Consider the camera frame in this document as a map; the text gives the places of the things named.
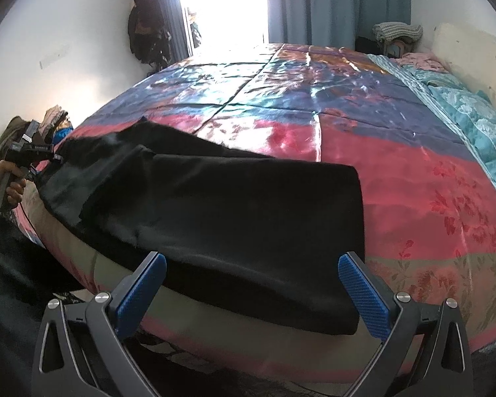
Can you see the teal quilted floral blanket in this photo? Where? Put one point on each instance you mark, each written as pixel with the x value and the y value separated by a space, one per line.
pixel 479 115

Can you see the pink cloth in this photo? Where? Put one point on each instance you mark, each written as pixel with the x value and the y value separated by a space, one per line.
pixel 421 61

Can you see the black cloth bundle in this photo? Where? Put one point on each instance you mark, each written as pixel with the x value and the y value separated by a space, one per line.
pixel 368 45

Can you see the olive cloth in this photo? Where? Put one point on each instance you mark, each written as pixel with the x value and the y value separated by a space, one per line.
pixel 8 136

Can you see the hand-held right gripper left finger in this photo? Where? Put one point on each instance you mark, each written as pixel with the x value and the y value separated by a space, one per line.
pixel 142 293

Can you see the printed cushion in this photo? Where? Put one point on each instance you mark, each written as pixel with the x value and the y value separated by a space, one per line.
pixel 401 47

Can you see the grey knitted cloth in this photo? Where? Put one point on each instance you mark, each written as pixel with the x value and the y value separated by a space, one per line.
pixel 396 31

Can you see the person's dark clothing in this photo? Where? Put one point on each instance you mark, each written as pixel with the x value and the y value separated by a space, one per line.
pixel 8 297

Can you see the person's left hand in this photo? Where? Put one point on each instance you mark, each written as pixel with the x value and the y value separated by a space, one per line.
pixel 14 192

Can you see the stack of folded clothes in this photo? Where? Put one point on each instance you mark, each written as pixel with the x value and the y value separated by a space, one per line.
pixel 53 118

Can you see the shiny multicolour satin bedspread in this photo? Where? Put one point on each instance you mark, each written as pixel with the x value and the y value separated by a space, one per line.
pixel 396 173

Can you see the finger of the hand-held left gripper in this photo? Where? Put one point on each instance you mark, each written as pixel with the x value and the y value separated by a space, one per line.
pixel 58 156
pixel 34 172

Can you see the blue curtain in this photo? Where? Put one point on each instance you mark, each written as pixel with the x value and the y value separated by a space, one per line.
pixel 177 12
pixel 334 4

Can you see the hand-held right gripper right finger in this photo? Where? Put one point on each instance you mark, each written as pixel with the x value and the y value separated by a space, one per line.
pixel 361 293

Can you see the hanging dark clothes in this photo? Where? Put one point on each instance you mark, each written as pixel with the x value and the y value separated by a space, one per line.
pixel 146 20

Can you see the blue cloth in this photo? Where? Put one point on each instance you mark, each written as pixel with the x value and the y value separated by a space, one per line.
pixel 62 135

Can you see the cream padded headboard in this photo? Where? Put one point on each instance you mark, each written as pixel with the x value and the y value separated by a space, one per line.
pixel 471 49

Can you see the black pants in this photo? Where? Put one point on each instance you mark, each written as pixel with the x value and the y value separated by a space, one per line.
pixel 231 215

